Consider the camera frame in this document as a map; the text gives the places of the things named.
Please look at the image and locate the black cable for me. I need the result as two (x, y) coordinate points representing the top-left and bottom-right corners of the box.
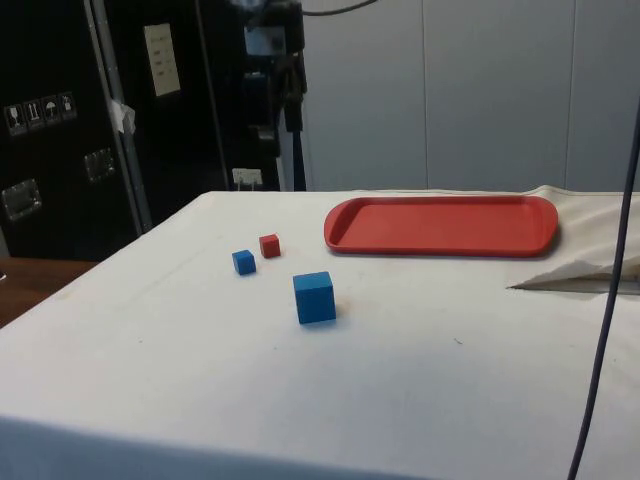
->
(299, 0), (377, 16)
(567, 93), (640, 480)

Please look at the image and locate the small blue cube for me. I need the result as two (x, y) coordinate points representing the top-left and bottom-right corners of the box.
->
(231, 249), (258, 276)

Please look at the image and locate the large blue cube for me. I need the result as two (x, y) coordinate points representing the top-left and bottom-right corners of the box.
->
(292, 271), (337, 326)

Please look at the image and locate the black cabinet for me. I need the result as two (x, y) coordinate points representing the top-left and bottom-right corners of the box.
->
(0, 0), (308, 261)

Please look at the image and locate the small red cube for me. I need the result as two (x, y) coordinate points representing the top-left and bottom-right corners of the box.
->
(258, 233), (282, 260)

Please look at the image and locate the red plastic tray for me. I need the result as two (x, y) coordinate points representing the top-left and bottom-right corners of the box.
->
(323, 195), (560, 259)

